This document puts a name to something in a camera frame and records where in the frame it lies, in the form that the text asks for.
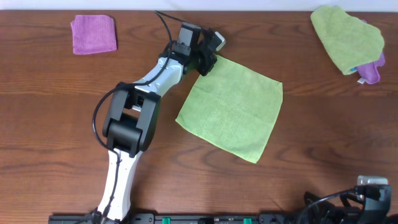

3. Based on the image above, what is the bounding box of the folded purple cloth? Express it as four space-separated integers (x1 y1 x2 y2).
70 15 118 55

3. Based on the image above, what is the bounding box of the crumpled green cloth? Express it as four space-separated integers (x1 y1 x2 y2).
310 5 384 75

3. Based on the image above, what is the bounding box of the crumpled purple cloth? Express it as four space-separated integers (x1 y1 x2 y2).
351 19 386 85

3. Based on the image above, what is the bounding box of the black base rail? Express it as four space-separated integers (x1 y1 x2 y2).
48 213 296 224

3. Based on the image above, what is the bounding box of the black left camera cable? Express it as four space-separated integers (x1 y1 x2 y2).
91 10 212 223

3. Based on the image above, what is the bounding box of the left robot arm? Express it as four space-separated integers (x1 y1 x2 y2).
90 22 226 223

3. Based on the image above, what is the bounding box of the light green microfiber cloth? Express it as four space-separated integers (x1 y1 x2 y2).
176 56 283 163

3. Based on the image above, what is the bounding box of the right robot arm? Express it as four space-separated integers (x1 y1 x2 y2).
294 184 397 224

